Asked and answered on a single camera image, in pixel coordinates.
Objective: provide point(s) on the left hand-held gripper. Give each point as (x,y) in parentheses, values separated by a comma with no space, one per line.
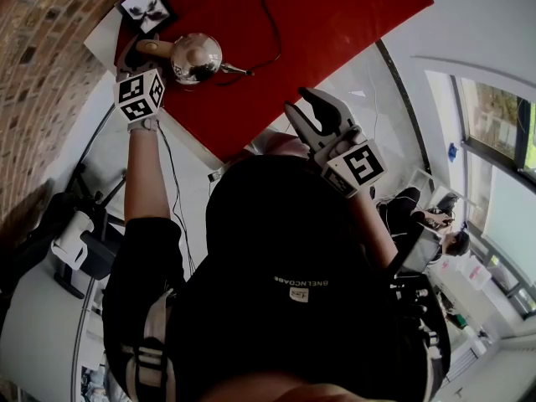
(138,94)

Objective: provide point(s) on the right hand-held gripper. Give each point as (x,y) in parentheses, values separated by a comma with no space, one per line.
(356,166)

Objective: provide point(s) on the person's right forearm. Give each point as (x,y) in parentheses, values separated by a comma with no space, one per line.
(374,233)

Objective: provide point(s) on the person's left forearm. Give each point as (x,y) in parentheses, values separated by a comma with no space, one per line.
(144,174)

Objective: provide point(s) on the person's right hand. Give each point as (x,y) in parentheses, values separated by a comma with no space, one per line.
(346,142)

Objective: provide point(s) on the black framed feather picture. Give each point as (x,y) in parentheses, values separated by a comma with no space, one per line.
(146,10)

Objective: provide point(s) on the red tablecloth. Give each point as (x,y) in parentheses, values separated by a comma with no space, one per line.
(326,48)

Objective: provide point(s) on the small black white plug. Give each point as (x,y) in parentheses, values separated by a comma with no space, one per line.
(215,176)

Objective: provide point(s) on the person's black cap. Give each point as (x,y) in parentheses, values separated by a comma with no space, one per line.
(285,241)

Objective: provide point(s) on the grey laptop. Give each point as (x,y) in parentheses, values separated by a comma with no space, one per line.
(419,249)

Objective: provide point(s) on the black chair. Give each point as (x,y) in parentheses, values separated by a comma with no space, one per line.
(98,228)

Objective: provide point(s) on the white device on chair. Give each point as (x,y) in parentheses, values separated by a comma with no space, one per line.
(71,239)

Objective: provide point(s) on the person's black shirt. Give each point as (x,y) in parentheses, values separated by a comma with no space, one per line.
(138,274)

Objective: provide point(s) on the small blue wall object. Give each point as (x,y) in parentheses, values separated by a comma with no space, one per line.
(453,152)

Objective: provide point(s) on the window with dark frame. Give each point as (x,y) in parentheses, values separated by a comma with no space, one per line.
(490,115)

